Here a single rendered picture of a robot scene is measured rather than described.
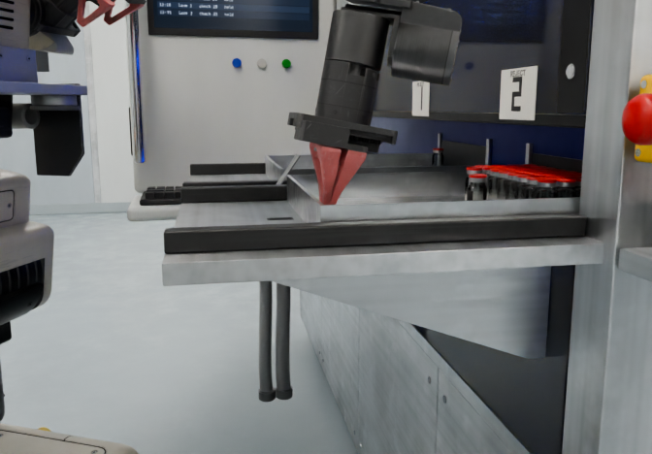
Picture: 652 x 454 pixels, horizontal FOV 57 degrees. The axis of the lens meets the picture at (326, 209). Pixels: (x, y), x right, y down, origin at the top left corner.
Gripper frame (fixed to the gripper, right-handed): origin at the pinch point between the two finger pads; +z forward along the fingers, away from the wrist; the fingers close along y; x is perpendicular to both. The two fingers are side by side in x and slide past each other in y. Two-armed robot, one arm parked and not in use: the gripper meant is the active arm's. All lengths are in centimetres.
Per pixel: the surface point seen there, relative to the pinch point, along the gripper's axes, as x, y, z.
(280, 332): 100, 16, 50
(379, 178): 19.4, 11.0, -2.9
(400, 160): 53, 25, -5
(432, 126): 56, 31, -13
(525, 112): 4.5, 22.1, -14.1
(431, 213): -6.1, 8.9, -2.0
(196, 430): 120, -2, 92
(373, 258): -11.1, 2.4, 2.1
